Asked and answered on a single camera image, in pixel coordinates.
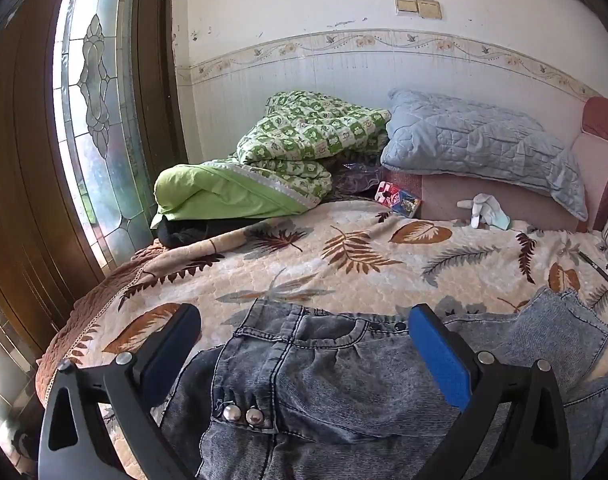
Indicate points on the leaf print blanket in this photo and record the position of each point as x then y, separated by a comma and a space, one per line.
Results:
334, 270

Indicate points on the beige wall switch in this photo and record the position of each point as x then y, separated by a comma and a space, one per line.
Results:
406, 5
428, 9

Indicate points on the purple plastic bag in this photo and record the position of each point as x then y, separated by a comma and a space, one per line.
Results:
351, 180

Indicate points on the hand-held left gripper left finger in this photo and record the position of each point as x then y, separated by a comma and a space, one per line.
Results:
169, 355

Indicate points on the white plush toy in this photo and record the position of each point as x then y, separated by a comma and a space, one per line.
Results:
483, 207

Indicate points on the pink padded headboard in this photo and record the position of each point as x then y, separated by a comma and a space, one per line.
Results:
443, 195

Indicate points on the stained glass window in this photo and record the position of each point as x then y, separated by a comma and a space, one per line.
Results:
99, 110

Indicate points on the blue-grey quilted pillow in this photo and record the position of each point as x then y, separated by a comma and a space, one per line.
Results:
473, 140

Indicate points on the colourful printed box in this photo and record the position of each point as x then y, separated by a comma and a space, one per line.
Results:
398, 200

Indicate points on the wooden window frame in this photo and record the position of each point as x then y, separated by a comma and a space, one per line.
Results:
14, 185

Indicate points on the grey denim pants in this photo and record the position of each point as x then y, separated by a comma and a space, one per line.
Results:
334, 375

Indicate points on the black pen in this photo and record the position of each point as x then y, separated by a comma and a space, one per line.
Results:
593, 264

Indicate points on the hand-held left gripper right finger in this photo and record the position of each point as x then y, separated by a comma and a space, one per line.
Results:
441, 355

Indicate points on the green checked quilt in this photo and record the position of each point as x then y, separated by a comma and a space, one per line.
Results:
304, 135

